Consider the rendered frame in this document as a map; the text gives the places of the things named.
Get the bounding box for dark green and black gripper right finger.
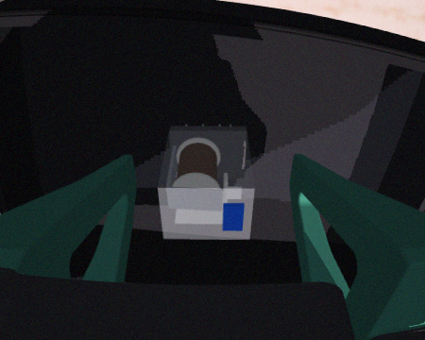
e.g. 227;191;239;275
289;154;425;340

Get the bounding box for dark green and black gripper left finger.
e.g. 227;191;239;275
0;155;137;282

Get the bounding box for black tray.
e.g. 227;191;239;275
0;0;425;285

